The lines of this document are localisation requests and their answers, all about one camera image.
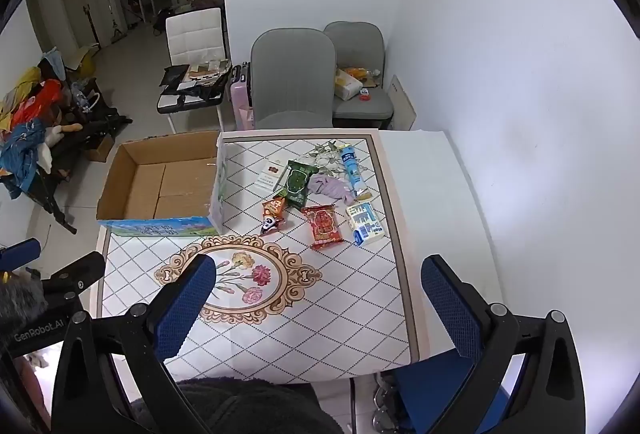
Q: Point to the beige board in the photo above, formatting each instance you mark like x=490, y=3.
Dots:
x=401, y=104

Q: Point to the purple cloth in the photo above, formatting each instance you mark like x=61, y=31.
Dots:
x=327, y=186

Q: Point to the red snack packet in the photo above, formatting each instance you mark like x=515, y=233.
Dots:
x=323, y=226

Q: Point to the small white and red box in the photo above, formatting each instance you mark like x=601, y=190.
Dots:
x=267, y=176

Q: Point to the white padded chair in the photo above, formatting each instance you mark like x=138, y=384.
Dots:
x=195, y=31

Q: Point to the blue stool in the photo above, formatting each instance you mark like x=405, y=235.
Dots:
x=440, y=379

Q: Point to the yellow bag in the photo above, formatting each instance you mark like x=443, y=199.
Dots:
x=87, y=63

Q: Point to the person's dark fleece clothing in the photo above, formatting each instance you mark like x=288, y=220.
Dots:
x=240, y=406

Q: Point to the green snack packet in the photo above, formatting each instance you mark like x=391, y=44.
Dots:
x=297, y=181

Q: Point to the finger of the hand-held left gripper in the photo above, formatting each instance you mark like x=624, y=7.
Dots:
x=75, y=270
x=20, y=253

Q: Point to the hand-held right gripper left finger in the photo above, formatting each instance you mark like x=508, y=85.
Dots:
x=185, y=309

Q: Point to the orange panda snack packet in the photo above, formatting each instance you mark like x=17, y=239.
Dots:
x=272, y=214

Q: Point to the blue and white tube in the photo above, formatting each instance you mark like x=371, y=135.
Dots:
x=352, y=169

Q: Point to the black bag with papers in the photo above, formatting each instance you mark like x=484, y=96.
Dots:
x=192, y=86

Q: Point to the pink suitcase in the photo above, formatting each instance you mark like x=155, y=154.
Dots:
x=240, y=99

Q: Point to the small brown cardboard box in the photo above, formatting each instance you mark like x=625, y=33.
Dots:
x=100, y=146

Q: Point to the grey upholstered chair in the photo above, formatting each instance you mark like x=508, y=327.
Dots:
x=360, y=39
x=292, y=74

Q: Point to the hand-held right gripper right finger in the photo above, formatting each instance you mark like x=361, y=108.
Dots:
x=450, y=309

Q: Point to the white and blue tissue pack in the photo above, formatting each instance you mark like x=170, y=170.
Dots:
x=365, y=224

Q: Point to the white tissue packet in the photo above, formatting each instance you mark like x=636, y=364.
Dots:
x=347, y=85

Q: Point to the pile of colourful clothes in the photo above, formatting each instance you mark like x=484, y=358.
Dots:
x=27, y=134

